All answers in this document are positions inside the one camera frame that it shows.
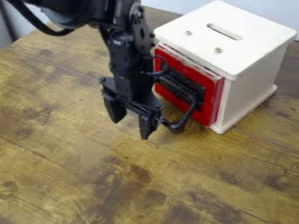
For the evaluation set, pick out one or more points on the dark pole at wall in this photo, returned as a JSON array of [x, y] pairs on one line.
[[7, 22]]

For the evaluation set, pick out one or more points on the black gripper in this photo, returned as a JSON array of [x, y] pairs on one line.
[[127, 91]]

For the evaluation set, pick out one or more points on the red drawer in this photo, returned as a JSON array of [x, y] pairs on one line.
[[176, 61]]

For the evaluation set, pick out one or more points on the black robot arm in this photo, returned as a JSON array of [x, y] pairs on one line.
[[120, 22]]

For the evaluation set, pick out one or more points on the white wooden drawer box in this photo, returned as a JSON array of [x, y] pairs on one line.
[[238, 45]]

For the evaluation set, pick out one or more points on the black metal drawer handle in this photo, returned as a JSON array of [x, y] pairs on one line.
[[188, 91]]

